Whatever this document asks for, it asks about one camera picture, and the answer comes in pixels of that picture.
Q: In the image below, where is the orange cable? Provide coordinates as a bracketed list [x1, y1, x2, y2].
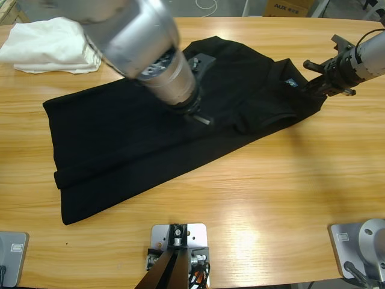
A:
[188, 269, 211, 289]

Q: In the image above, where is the white mount block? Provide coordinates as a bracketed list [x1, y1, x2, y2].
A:
[150, 222, 211, 289]

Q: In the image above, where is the wooden pallet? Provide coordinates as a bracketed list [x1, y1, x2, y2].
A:
[0, 0, 29, 26]

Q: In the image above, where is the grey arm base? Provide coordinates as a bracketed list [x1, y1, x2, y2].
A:
[328, 218, 385, 281]
[0, 231, 30, 288]

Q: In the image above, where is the AUX cardboard box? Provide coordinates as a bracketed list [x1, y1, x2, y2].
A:
[263, 0, 310, 17]

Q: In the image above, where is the white floor cable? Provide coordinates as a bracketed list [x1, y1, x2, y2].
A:
[195, 0, 218, 14]

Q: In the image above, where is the grey metal leg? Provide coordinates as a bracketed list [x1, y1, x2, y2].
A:
[309, 0, 328, 18]

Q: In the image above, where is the white folded cloth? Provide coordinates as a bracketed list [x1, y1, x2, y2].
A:
[0, 17, 103, 75]

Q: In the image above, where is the black Unitree polo shirt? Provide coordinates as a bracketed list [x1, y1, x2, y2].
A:
[42, 36, 327, 226]

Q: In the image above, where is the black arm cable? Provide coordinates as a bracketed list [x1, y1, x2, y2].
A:
[359, 28, 385, 46]

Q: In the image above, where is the dark camera post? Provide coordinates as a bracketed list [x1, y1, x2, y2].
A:
[134, 222, 189, 289]

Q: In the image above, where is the black cable at mount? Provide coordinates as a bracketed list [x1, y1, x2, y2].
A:
[188, 261, 212, 289]

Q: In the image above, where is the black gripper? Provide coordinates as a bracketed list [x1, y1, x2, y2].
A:
[168, 90, 215, 126]
[302, 48, 362, 97]

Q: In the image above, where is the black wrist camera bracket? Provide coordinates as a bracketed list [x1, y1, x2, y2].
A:
[330, 34, 356, 57]
[188, 53, 217, 79]

